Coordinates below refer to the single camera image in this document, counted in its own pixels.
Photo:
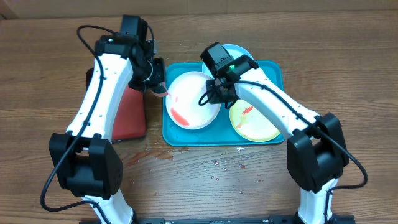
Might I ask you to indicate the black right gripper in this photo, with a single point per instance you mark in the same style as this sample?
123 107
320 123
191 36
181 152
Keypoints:
216 92

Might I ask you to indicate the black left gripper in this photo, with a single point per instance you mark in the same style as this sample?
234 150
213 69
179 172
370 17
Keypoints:
160 66

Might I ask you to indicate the black-handled scrub brush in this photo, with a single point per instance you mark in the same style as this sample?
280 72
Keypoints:
160 92

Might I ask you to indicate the white plate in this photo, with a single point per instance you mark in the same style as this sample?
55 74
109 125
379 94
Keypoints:
182 101

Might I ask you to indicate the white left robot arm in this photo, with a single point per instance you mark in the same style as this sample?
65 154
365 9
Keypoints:
85 162

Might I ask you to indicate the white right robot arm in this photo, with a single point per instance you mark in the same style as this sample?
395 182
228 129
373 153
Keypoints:
316 149

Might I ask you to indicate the light blue plate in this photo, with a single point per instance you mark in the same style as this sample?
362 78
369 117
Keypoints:
234 50

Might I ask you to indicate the yellow-green plate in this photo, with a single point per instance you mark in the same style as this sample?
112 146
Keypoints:
250 124

